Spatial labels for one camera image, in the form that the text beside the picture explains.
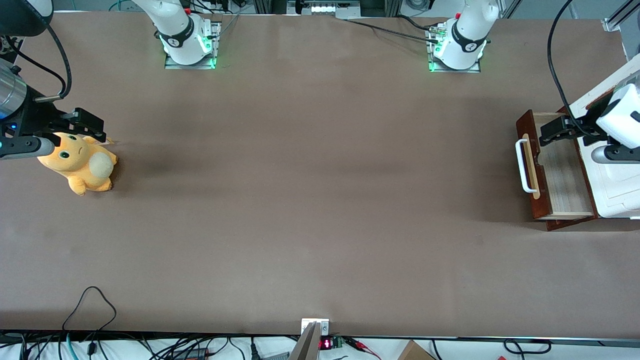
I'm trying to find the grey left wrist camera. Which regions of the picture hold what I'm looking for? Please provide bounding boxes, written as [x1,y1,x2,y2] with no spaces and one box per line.
[591,142,640,165]

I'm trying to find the dark wooden drawer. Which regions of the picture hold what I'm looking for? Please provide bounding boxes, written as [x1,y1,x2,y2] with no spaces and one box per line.
[516,110,598,221]

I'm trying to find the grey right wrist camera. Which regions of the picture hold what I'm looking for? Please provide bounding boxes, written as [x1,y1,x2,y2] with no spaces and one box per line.
[0,136,56,161]

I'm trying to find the orange plush toy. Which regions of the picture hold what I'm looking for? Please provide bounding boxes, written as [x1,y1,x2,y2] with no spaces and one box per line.
[36,132,119,197]

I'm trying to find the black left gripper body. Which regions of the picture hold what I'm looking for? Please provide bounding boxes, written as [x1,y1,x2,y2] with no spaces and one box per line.
[567,92,615,147]

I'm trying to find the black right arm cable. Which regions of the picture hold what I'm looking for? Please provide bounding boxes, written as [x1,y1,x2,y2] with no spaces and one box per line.
[34,22,73,103]
[2,37,68,96]

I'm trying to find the black power adapter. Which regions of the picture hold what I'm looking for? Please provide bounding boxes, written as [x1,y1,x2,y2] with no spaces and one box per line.
[172,347,211,360]

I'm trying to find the white drawer handle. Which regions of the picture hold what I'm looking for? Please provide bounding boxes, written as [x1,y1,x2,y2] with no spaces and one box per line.
[515,138,540,194]

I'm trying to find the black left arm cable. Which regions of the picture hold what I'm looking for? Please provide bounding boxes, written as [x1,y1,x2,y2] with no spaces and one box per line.
[547,0,598,138]

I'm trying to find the white and brown drawer cabinet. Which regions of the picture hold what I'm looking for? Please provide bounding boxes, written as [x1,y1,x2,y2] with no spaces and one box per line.
[547,54,640,232]

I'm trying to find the black coiled cable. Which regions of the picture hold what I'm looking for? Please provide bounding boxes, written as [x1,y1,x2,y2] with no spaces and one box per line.
[502,338,553,356]

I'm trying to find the brown cardboard box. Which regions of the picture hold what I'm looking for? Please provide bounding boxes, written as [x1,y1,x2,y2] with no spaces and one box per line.
[397,340,436,360]

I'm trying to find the long black table cable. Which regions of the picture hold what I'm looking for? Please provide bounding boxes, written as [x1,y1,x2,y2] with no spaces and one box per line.
[345,17,441,43]

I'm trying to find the red clip leads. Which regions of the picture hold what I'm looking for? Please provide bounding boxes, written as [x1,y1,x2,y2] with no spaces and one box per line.
[345,337,382,360]

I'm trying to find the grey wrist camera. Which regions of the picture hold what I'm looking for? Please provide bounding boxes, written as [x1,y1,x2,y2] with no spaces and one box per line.
[591,142,640,165]
[0,136,56,161]

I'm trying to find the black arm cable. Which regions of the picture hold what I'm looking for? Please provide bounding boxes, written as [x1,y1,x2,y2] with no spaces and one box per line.
[34,22,73,103]
[547,0,598,138]
[2,37,68,96]

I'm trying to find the black looped table cable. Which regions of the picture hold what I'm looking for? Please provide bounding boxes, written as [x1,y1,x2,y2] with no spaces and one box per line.
[62,286,117,333]

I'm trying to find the grey camera mount beam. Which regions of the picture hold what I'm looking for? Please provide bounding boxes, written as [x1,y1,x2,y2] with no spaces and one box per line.
[289,318,331,360]

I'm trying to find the device with white lights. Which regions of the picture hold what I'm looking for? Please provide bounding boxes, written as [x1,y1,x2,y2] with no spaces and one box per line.
[287,0,362,16]

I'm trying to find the aluminium frame profile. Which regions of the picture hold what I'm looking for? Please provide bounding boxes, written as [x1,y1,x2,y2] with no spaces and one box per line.
[602,0,640,33]

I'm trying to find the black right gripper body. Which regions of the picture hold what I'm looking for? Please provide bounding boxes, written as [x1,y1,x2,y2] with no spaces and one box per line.
[0,85,63,142]

